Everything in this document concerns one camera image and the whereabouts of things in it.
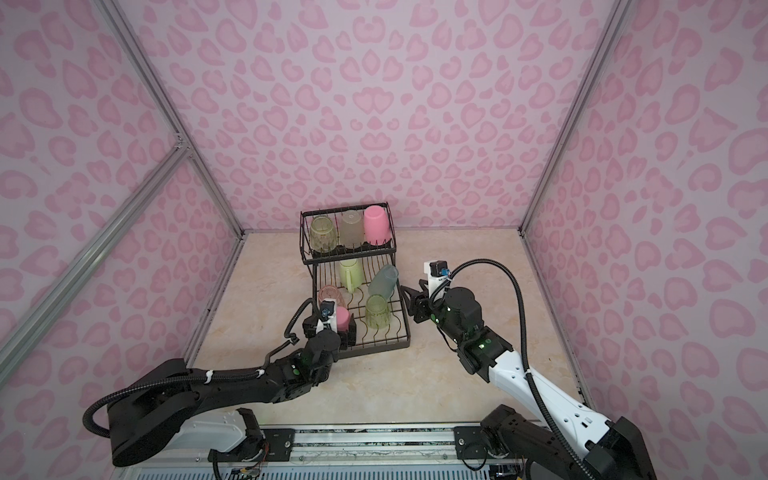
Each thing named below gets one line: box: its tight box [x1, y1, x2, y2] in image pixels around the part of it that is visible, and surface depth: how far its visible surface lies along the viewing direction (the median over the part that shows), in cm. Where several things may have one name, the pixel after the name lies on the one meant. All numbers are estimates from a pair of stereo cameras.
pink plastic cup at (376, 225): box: [364, 205, 391, 245], surface depth 88 cm
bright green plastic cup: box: [310, 215, 337, 254], surface depth 86 cm
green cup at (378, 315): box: [365, 294, 391, 330], surface depth 92 cm
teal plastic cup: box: [368, 264, 399, 299], surface depth 97 cm
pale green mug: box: [339, 259, 364, 293], surface depth 96 cm
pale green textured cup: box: [339, 210, 365, 249], surface depth 88 cm
